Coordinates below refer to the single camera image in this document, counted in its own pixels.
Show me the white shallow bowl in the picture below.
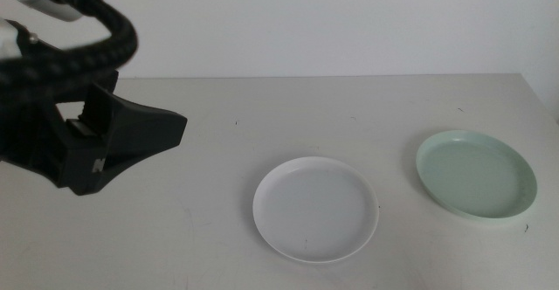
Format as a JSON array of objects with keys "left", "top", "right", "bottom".
[{"left": 252, "top": 155, "right": 381, "bottom": 265}]

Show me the pale green shallow bowl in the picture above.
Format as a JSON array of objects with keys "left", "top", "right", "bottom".
[{"left": 415, "top": 128, "right": 539, "bottom": 220}]

